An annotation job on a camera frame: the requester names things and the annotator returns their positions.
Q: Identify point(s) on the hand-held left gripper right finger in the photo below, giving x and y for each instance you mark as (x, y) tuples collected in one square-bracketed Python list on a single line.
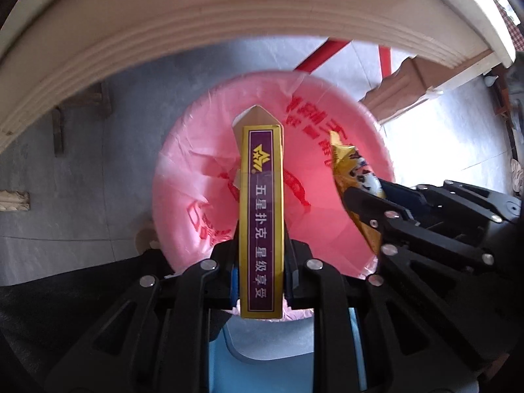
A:
[(289, 286)]

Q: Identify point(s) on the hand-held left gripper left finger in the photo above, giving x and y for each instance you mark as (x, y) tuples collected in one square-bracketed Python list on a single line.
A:
[(234, 290)]

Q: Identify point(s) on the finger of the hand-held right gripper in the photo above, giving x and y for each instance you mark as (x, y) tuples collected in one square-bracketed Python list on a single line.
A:
[(409, 235), (470, 200)]

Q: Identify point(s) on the gold and purple card box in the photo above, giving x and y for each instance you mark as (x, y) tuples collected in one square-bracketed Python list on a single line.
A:
[(262, 221)]

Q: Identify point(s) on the gold snack wrapper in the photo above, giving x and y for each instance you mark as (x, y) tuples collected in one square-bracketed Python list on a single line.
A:
[(352, 172)]

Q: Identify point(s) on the trash bin with pink bag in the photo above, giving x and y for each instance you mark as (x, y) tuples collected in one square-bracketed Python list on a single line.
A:
[(327, 139)]

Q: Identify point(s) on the red plastic stool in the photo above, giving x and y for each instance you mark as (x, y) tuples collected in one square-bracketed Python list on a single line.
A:
[(385, 59)]

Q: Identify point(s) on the cream inlaid table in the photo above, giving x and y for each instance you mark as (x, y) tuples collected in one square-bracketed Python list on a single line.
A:
[(163, 16)]

